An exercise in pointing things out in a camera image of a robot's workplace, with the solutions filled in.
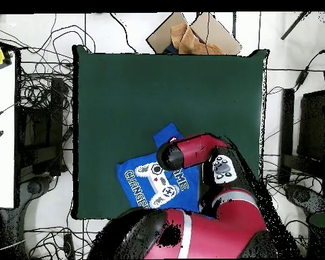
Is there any dark green table cloth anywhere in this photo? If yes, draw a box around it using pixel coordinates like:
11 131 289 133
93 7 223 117
72 44 269 227

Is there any open cardboard box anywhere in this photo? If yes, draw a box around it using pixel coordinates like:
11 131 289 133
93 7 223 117
146 12 243 56

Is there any white desk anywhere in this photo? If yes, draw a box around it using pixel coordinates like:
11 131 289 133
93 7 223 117
0 52 16 209

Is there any blue printed t-shirt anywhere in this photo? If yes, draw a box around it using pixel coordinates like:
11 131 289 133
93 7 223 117
116 122 201 213

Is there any black rod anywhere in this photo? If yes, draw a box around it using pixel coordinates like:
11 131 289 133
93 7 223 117
280 11 310 41

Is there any tan cloth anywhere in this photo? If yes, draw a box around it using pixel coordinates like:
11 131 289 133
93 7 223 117
170 23 225 56

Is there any black cable tangle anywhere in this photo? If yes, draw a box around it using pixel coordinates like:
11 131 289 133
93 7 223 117
259 154 315 244
16 24 96 114
24 219 98 259

